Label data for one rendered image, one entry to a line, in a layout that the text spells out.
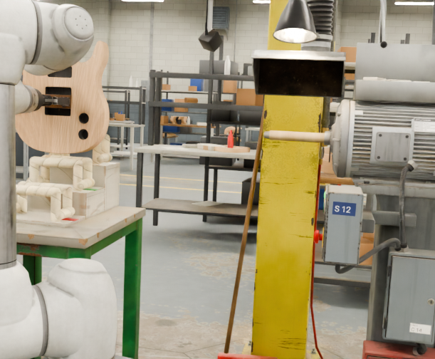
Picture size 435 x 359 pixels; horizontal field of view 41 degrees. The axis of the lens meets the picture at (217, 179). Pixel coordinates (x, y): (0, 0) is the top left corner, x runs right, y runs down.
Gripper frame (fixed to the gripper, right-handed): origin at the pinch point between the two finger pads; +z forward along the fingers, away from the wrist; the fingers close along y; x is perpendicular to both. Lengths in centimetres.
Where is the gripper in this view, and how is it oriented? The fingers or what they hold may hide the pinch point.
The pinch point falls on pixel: (57, 101)
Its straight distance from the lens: 215.3
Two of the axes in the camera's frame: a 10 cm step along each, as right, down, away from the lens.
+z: 2.1, -1.0, 9.7
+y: 9.8, 0.7, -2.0
